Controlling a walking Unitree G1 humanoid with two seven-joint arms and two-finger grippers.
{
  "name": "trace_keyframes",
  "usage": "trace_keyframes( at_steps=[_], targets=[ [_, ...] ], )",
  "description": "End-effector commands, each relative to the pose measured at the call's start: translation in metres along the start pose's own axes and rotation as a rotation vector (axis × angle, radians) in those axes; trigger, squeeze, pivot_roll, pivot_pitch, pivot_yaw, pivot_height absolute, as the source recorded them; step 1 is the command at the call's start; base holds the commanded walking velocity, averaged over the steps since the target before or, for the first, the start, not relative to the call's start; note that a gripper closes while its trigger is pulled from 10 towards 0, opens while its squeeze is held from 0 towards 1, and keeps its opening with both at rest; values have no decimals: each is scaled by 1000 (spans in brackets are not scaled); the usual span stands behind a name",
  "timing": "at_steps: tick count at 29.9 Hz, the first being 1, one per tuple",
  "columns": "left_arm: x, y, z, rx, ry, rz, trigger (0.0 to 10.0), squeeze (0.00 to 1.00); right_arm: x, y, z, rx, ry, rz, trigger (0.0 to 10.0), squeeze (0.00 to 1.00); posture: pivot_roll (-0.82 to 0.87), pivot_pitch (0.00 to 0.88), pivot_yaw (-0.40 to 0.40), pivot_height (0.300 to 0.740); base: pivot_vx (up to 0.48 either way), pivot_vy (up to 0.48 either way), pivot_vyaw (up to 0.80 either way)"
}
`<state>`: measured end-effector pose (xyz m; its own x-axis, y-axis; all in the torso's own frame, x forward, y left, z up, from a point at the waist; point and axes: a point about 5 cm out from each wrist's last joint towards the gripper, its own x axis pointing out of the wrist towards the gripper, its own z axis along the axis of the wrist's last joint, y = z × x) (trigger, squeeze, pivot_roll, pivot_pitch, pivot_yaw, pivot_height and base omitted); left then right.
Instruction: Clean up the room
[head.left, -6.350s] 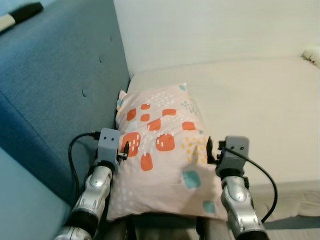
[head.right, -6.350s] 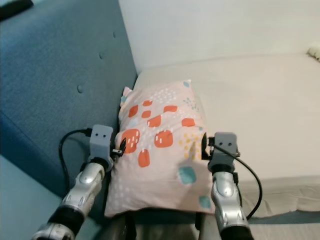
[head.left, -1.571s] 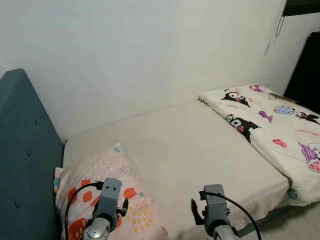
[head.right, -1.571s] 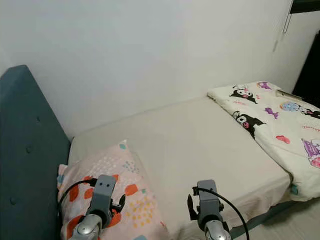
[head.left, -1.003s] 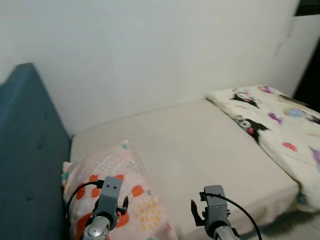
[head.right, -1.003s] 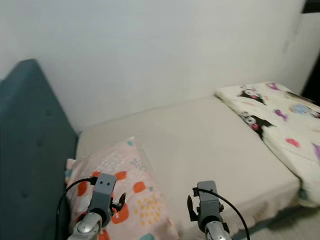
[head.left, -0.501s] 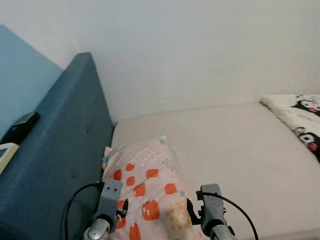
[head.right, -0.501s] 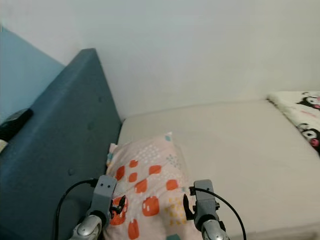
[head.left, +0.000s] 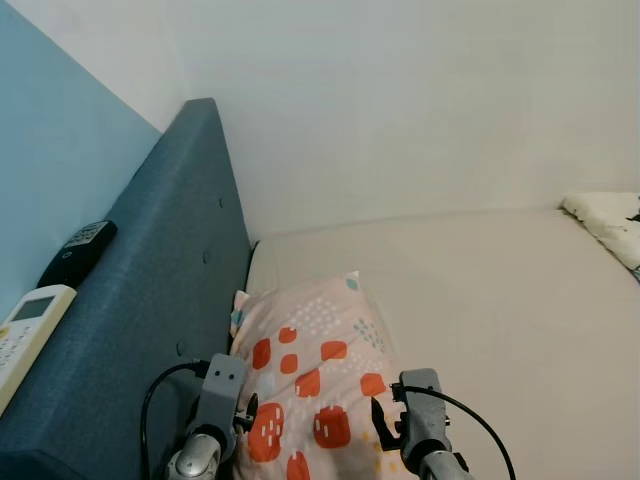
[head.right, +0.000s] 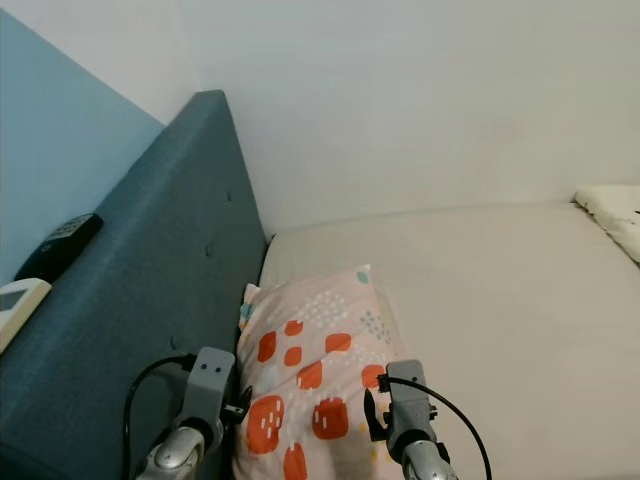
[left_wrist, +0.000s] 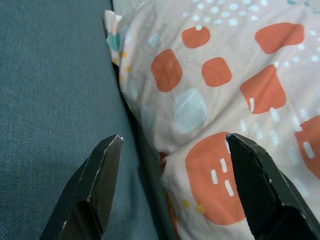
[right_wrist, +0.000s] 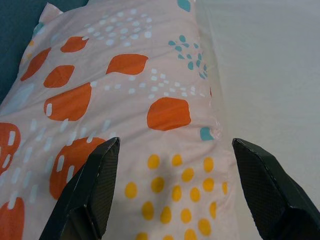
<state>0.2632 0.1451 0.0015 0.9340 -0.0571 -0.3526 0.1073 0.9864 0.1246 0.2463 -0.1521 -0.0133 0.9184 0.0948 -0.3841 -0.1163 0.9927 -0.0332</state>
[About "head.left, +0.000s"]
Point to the small black device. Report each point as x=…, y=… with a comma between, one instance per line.
x=78, y=255

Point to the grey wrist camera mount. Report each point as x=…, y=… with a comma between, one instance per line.
x=220, y=390
x=422, y=415

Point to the white remote control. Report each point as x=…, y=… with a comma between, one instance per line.
x=30, y=330

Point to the cream cartoon print quilt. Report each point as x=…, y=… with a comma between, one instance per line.
x=605, y=225

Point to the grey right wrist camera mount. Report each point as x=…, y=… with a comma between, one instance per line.
x=422, y=415

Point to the beige sheeted mattress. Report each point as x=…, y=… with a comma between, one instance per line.
x=480, y=320

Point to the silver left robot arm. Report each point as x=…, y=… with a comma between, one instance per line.
x=195, y=458

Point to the pink pillow orange spots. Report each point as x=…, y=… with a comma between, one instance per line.
x=310, y=330

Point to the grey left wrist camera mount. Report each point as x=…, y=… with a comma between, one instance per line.
x=220, y=390

